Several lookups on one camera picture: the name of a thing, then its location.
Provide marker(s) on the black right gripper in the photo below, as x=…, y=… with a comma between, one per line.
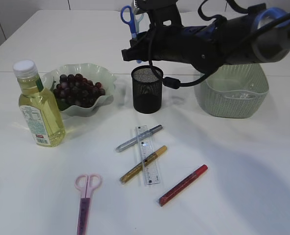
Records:
x=148, y=45

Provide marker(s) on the blue scissors with sheath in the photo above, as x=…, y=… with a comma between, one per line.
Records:
x=133, y=21

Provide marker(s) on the purple red grape bunch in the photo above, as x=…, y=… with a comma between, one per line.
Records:
x=76, y=90

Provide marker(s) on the clear plastic sheet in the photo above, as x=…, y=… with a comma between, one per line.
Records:
x=240, y=95

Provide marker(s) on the yellow tea plastic bottle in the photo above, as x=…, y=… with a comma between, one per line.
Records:
x=38, y=106

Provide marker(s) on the pink scissors with sheath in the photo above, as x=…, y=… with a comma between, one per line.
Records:
x=86, y=185

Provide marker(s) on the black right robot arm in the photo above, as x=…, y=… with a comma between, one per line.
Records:
x=258, y=35

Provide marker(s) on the black mesh pen cup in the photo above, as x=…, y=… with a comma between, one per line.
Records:
x=147, y=90

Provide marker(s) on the light green wavy plate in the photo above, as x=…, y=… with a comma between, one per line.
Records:
x=90, y=71

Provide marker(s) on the silver glitter marker pen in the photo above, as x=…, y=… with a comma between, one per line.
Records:
x=139, y=137

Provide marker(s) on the light green woven basket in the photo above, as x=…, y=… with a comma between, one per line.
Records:
x=233, y=91

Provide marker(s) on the gold glitter marker pen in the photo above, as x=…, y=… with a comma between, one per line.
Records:
x=143, y=164

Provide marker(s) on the clear plastic ruler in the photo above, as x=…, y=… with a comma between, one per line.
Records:
x=145, y=145

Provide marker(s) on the red glitter marker pen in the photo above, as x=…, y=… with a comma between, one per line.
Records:
x=174, y=191

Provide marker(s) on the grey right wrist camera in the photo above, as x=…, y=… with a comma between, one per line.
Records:
x=146, y=5

